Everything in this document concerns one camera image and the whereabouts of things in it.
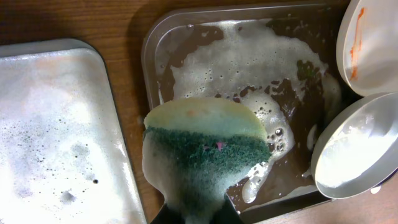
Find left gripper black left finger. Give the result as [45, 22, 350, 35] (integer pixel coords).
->
[150, 203, 185, 224]

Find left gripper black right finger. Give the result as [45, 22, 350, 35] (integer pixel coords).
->
[210, 194, 243, 224]

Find green yellow sponge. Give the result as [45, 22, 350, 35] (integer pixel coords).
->
[142, 98, 271, 223]

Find black soapy water tray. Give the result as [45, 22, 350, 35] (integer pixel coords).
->
[1, 39, 146, 223]

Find dark brown tray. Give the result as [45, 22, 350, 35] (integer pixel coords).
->
[141, 1, 356, 223]

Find cream plastic plate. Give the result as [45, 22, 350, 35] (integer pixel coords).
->
[336, 0, 397, 96]

